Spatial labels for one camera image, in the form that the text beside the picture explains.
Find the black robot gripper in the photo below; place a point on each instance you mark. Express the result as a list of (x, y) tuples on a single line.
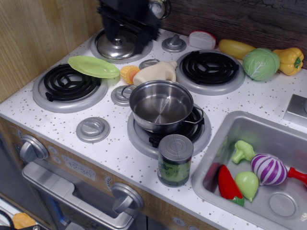
[(133, 14)]

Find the steel pot lid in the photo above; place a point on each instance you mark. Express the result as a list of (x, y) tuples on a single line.
[(120, 48)]

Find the grey knob behind jug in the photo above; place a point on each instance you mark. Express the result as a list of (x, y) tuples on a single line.
[(147, 63)]

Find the toy corn cob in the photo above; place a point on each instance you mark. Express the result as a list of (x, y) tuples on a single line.
[(128, 72)]

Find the hanging steel ladle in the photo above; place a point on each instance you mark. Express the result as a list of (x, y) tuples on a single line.
[(160, 8)]

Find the cream toy milk jug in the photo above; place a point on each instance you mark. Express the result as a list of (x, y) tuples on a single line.
[(162, 70)]

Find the green plastic plate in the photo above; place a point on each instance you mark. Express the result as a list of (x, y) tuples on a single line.
[(94, 67)]

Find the middle grey stove knob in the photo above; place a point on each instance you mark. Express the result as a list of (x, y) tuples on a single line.
[(121, 95)]

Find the white red toy cheese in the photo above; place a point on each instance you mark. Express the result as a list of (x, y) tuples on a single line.
[(202, 40)]

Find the front left stove burner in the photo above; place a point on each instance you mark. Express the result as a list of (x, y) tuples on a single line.
[(61, 89)]

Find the back right stove burner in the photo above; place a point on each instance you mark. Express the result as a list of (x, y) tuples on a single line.
[(209, 72)]

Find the front grey stove knob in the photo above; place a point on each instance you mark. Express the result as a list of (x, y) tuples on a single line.
[(93, 130)]

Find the yellow toy squash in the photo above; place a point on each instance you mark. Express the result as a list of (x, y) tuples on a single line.
[(234, 48)]

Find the front right stove burner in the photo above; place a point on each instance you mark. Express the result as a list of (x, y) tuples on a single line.
[(192, 137)]

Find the green labelled toy can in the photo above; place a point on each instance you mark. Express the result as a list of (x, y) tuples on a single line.
[(174, 160)]

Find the green toy cabbage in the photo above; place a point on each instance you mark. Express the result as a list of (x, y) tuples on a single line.
[(261, 64)]

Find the oven clock display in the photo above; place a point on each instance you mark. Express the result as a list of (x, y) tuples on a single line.
[(79, 168)]

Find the left oven dial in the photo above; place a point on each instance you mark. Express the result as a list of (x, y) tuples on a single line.
[(32, 149)]

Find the oven dial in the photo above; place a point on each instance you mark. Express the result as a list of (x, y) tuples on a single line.
[(32, 149), (125, 198)]

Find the right oven dial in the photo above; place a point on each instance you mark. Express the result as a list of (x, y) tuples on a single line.
[(125, 198)]

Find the green toy broccoli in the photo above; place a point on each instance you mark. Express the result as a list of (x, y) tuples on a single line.
[(244, 151)]

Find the yellow toy bell pepper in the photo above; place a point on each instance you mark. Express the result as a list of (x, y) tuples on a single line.
[(291, 60)]

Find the red toy chili pepper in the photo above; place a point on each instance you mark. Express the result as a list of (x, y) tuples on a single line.
[(228, 189)]

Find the grey faucet base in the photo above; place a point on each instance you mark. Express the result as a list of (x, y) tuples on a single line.
[(296, 111)]

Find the light green toy pear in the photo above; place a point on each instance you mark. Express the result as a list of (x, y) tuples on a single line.
[(248, 184)]

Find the purple toy onion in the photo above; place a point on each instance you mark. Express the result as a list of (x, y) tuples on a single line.
[(268, 169)]

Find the orange object bottom left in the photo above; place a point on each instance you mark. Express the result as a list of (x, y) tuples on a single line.
[(22, 220)]

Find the red toy piece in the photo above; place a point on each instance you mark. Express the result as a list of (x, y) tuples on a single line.
[(293, 173)]

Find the silver toy sink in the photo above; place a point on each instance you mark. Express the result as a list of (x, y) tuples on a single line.
[(280, 207)]

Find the steel pot with handles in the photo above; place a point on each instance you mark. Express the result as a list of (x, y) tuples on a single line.
[(161, 106)]

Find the grey oven door handle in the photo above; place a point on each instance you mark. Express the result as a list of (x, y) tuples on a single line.
[(73, 212)]

